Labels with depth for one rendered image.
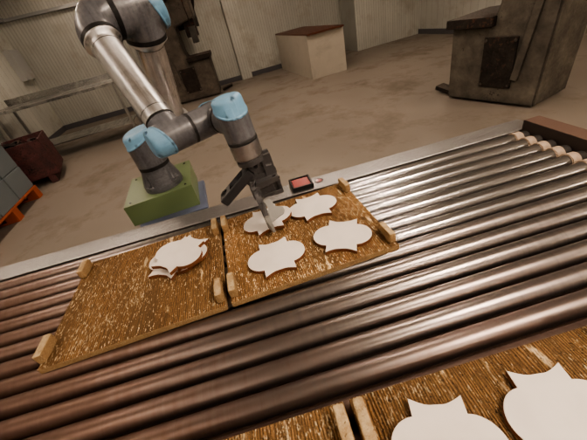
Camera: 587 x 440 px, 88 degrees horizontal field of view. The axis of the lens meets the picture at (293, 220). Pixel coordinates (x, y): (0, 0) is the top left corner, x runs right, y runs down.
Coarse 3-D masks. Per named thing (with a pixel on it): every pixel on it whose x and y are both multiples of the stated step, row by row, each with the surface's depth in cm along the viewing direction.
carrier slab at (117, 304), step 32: (128, 256) 90; (96, 288) 81; (128, 288) 78; (160, 288) 76; (192, 288) 73; (224, 288) 71; (64, 320) 74; (96, 320) 71; (128, 320) 69; (160, 320) 67; (192, 320) 67; (64, 352) 66; (96, 352) 64
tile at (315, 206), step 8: (296, 200) 94; (304, 200) 93; (312, 200) 92; (320, 200) 91; (328, 200) 90; (296, 208) 90; (304, 208) 89; (312, 208) 89; (320, 208) 88; (328, 208) 87; (296, 216) 87; (304, 216) 86; (312, 216) 85; (320, 216) 86
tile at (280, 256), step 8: (280, 240) 79; (264, 248) 78; (272, 248) 78; (280, 248) 77; (288, 248) 76; (296, 248) 76; (304, 248) 75; (256, 256) 76; (264, 256) 76; (272, 256) 75; (280, 256) 74; (288, 256) 74; (296, 256) 73; (248, 264) 74; (256, 264) 74; (264, 264) 73; (272, 264) 73; (280, 264) 72; (288, 264) 72; (256, 272) 72; (264, 272) 72; (272, 272) 70
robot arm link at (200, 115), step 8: (208, 104) 76; (192, 112) 74; (200, 112) 74; (208, 112) 74; (192, 120) 72; (200, 120) 73; (208, 120) 74; (200, 128) 74; (208, 128) 75; (200, 136) 75; (208, 136) 77
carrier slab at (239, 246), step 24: (312, 192) 98; (336, 192) 95; (240, 216) 95; (336, 216) 85; (360, 216) 83; (240, 240) 85; (264, 240) 83; (288, 240) 80; (312, 240) 78; (384, 240) 73; (240, 264) 77; (312, 264) 71; (336, 264) 70; (240, 288) 70; (264, 288) 68
